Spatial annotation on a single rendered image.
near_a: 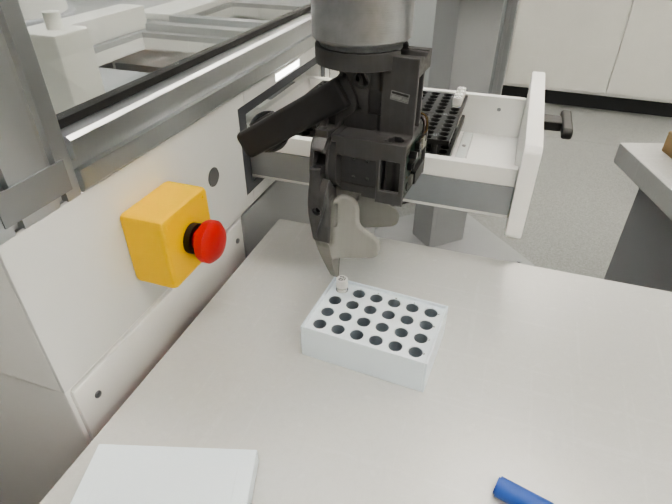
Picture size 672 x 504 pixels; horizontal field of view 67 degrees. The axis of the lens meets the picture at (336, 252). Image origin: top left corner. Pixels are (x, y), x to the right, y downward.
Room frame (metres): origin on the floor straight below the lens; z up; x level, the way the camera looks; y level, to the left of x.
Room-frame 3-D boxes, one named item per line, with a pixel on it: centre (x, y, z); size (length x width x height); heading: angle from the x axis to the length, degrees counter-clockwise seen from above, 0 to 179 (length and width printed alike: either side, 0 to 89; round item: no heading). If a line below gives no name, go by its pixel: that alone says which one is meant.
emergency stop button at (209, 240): (0.38, 0.12, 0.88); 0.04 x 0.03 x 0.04; 161
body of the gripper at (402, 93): (0.40, -0.03, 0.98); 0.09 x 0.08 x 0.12; 67
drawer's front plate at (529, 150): (0.61, -0.24, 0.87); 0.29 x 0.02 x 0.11; 161
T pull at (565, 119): (0.60, -0.27, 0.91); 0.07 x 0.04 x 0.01; 161
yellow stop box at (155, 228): (0.39, 0.15, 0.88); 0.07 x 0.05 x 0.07; 161
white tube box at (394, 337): (0.37, -0.04, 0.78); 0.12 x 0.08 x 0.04; 67
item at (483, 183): (0.67, -0.05, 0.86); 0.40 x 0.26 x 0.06; 71
